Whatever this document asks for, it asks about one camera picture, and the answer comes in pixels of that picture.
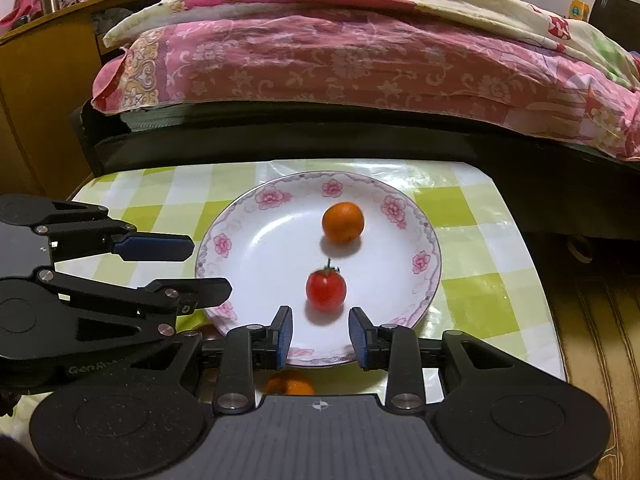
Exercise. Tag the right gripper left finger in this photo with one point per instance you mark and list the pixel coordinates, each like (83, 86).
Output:
(246, 349)

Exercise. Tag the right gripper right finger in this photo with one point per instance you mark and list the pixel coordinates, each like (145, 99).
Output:
(395, 349)

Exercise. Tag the wooden cabinet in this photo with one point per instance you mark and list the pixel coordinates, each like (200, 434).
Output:
(47, 70)

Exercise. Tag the green checkered tablecloth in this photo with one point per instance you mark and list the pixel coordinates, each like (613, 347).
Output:
(489, 287)

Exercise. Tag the small orange tangerine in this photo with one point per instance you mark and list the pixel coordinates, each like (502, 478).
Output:
(289, 383)

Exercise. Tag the pink floral quilt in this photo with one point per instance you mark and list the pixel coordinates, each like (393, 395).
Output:
(418, 64)

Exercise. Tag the dark bed frame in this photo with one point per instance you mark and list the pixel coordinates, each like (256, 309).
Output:
(550, 186)

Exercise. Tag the orange tangerine in plate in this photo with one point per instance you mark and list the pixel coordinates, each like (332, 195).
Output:
(343, 223)

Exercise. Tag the red cherry tomato in plate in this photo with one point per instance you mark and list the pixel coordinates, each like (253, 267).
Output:
(326, 288)

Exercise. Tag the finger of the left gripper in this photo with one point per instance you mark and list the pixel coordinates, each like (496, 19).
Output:
(128, 244)
(181, 296)

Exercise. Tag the white floral plate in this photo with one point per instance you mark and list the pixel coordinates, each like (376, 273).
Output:
(268, 241)

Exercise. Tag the dark wooden headboard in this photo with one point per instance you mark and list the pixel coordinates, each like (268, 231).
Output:
(619, 20)

